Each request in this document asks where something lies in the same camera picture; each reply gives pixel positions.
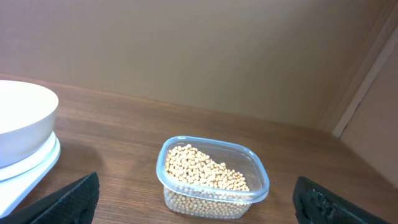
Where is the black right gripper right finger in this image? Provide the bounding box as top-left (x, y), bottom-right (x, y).
top-left (292, 177), bottom-right (389, 224)

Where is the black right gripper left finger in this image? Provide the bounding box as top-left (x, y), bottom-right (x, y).
top-left (1, 172), bottom-right (100, 224)

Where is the white digital kitchen scale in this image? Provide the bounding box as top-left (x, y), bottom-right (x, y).
top-left (1, 133), bottom-right (61, 217)

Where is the white bowl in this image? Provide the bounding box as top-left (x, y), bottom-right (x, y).
top-left (1, 80), bottom-right (59, 167)

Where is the clear plastic container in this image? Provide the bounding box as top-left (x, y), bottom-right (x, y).
top-left (156, 136), bottom-right (270, 220)

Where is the pile of soybeans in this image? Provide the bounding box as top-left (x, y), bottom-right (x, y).
top-left (164, 144), bottom-right (251, 219)

